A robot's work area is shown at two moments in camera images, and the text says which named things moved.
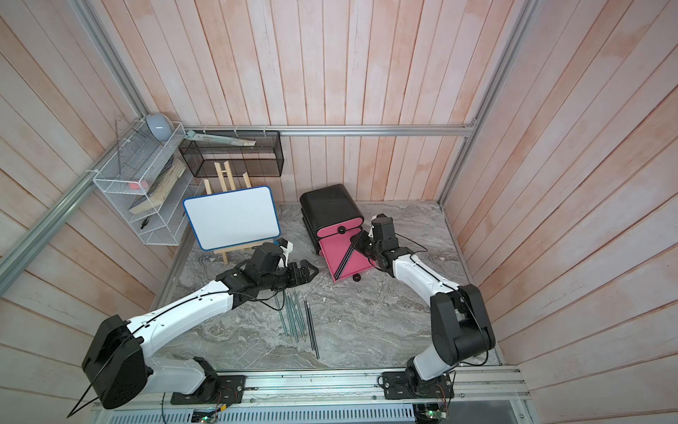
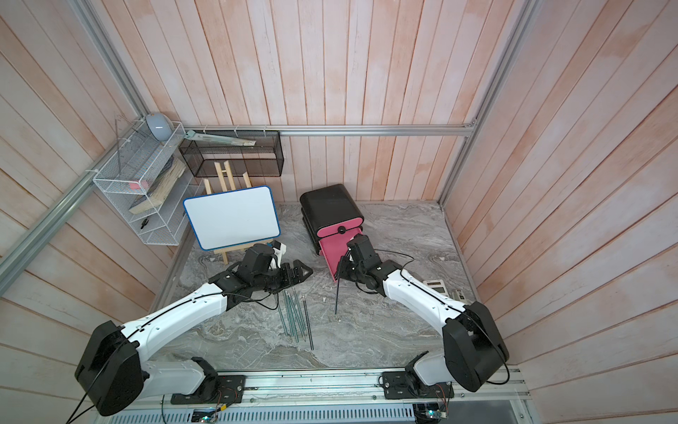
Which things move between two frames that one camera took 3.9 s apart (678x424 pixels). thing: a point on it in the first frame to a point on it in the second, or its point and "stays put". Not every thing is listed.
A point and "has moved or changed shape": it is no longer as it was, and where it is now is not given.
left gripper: [295, 279] stays put
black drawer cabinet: [325, 208] stays put
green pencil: [297, 315] stays put
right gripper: [358, 244] to [342, 272]
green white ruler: [192, 135] stays put
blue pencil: [338, 273] has moved or changed shape
